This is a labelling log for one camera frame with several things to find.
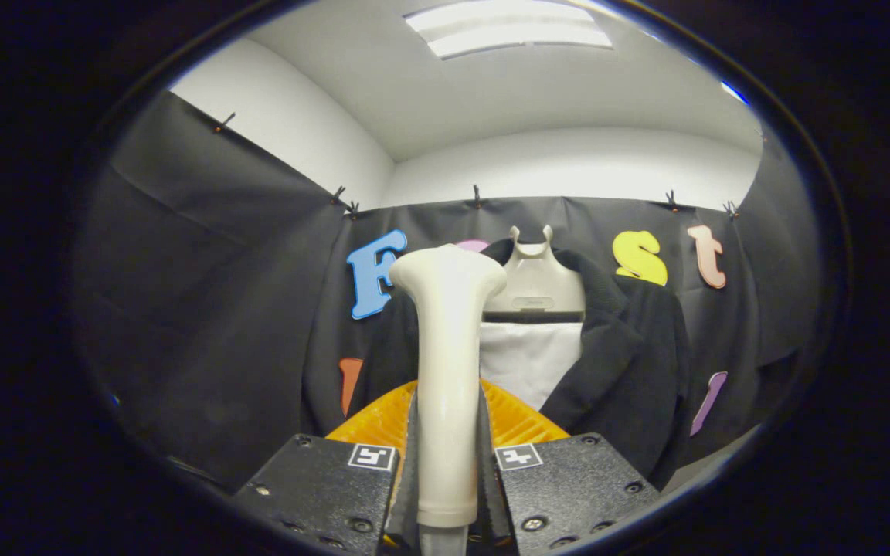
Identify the white plastic hanger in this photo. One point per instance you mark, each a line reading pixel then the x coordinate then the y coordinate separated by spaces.
pixel 534 286

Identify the black suit jacket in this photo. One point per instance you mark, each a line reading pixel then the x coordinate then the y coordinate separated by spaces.
pixel 630 363

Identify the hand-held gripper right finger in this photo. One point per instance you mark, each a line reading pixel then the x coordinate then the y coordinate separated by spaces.
pixel 489 486

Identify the white garment steamer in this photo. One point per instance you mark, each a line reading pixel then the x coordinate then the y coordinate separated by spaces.
pixel 449 347

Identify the black backdrop cloth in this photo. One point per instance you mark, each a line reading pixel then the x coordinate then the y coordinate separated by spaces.
pixel 205 309

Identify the grey cabinet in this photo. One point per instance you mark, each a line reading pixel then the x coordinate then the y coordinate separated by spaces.
pixel 711 463

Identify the ceiling light panel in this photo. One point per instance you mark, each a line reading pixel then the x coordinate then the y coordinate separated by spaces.
pixel 507 31

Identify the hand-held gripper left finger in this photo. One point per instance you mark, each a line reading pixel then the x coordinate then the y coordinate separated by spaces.
pixel 409 486

